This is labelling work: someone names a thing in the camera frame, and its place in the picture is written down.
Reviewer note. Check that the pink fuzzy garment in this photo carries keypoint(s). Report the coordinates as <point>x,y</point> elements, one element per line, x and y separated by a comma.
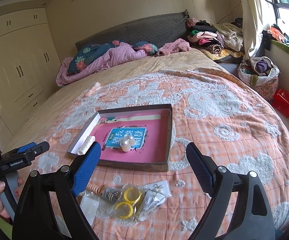
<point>178,45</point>

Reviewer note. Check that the white hair claw clip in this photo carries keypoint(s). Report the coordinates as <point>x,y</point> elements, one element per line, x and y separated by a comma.
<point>86,145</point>

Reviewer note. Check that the pile of clothes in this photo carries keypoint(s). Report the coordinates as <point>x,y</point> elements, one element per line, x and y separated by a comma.
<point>221,42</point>

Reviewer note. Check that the dark grey headboard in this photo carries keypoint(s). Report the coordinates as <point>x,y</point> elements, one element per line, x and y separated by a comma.
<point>158,30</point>

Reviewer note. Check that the dark floral pillow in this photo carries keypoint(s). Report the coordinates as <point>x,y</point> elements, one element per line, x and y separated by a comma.
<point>88,54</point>

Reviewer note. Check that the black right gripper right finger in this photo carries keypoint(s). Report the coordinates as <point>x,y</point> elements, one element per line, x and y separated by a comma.
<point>204,168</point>

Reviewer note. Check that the clear bag white card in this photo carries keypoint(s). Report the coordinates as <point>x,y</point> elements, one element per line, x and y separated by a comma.
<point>89,207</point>

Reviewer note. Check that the clear box rhinestone hairpins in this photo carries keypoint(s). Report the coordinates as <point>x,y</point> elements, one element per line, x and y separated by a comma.
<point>111,194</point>

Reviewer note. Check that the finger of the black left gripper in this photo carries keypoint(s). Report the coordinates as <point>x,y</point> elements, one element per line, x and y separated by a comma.
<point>35,151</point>

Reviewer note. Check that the clothes on window sill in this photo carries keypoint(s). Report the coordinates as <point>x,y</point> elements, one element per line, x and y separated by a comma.
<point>275,36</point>

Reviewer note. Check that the floral laundry basket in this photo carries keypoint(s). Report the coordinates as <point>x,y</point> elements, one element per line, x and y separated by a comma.
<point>260,74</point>

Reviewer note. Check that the silver jewelry plastic bag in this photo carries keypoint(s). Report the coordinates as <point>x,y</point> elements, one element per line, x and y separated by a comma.
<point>151,200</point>

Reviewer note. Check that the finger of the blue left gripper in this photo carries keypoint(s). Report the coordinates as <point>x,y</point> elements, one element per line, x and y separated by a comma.
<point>26,147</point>

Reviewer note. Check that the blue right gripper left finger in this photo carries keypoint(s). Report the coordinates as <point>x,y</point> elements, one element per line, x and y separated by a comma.
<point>85,165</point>

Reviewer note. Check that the cream wardrobe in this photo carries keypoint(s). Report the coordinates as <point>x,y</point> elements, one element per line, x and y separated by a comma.
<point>28,66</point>

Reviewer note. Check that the tan bed sheet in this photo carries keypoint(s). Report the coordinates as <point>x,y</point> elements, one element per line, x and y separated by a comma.
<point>104,79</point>

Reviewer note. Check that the bow pearl earrings card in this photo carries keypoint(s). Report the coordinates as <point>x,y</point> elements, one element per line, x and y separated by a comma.
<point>159,186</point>

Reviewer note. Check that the dark cardboard box tray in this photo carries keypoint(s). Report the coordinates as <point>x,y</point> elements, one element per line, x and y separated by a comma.
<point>120,113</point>

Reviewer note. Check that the cream curtain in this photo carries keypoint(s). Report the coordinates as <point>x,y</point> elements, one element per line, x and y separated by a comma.
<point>258,15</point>

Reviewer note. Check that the red plastic stool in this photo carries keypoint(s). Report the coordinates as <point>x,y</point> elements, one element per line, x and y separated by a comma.
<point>281,102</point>

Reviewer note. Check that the bagged yellow hoop earrings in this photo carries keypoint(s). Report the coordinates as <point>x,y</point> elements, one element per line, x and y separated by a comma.
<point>128,203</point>

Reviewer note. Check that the purple blanket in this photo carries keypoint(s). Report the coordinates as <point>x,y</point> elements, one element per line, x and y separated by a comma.
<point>113,57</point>

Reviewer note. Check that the pearl ball hair clip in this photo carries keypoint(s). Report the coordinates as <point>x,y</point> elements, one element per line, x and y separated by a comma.
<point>127,142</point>

